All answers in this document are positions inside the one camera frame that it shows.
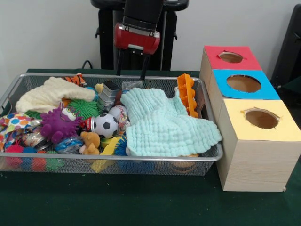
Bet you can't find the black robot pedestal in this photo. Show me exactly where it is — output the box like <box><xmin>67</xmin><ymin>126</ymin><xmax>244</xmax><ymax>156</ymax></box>
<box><xmin>90</xmin><ymin>0</ymin><xmax>190</xmax><ymax>71</ymax></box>

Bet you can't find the tiger plush toy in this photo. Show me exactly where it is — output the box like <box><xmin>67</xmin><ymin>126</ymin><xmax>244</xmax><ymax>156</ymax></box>
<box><xmin>62</xmin><ymin>73</ymin><xmax>87</xmax><ymax>87</ymax></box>

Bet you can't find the wooden box with three holes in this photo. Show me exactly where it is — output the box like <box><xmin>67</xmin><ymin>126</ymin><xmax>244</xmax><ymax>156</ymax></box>
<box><xmin>199</xmin><ymin>45</ymin><xmax>301</xmax><ymax>193</ymax></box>

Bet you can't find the green spiky ball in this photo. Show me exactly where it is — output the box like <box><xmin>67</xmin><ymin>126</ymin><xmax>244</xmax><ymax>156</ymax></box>
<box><xmin>67</xmin><ymin>98</ymin><xmax>100</xmax><ymax>120</ymax></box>

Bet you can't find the brown plush bear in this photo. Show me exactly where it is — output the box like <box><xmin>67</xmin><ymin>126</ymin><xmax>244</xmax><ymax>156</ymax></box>
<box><xmin>79</xmin><ymin>131</ymin><xmax>101</xmax><ymax>156</ymax></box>

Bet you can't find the polka dot cloth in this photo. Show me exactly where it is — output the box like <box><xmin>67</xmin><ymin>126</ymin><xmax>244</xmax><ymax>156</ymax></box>
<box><xmin>0</xmin><ymin>112</ymin><xmax>36</xmax><ymax>151</ymax></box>

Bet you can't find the black chair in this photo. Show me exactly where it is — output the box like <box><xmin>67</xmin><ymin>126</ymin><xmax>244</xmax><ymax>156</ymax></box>
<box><xmin>270</xmin><ymin>3</ymin><xmax>301</xmax><ymax>89</ymax></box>

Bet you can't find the black and white soccer ball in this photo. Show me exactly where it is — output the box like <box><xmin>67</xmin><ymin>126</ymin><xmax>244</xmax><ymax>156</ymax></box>
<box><xmin>94</xmin><ymin>113</ymin><xmax>119</xmax><ymax>139</ymax></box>

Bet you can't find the dark green tablecloth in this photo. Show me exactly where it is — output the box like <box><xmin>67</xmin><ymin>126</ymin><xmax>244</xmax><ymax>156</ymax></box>
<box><xmin>0</xmin><ymin>68</ymin><xmax>301</xmax><ymax>226</ymax></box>

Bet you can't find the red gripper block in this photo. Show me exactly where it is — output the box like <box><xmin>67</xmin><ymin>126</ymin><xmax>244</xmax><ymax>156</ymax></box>
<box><xmin>114</xmin><ymin>23</ymin><xmax>161</xmax><ymax>81</ymax></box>

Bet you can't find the light blue muslin cloth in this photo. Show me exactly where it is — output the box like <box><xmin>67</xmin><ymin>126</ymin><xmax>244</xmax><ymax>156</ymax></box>
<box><xmin>119</xmin><ymin>87</ymin><xmax>223</xmax><ymax>158</ymax></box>

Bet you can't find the shallow mesh bin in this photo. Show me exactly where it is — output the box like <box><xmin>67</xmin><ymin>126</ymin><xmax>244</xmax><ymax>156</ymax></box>
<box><xmin>0</xmin><ymin>73</ymin><xmax>223</xmax><ymax>177</ymax></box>

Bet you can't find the orange plastic toy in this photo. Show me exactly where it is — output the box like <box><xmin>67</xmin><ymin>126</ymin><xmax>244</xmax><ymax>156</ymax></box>
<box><xmin>176</xmin><ymin>73</ymin><xmax>198</xmax><ymax>118</ymax></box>

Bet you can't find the purple spiky monster toy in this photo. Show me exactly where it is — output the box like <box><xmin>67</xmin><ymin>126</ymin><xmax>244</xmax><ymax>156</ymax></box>
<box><xmin>40</xmin><ymin>103</ymin><xmax>83</xmax><ymax>144</ymax></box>

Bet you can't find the white baseball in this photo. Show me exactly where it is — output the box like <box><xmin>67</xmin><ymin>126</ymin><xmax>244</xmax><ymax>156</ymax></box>
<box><xmin>108</xmin><ymin>105</ymin><xmax>129</xmax><ymax>123</ymax></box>

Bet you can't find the cream muslin cloth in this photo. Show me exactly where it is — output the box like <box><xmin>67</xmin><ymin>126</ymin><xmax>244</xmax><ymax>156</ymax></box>
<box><xmin>15</xmin><ymin>76</ymin><xmax>96</xmax><ymax>113</ymax></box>

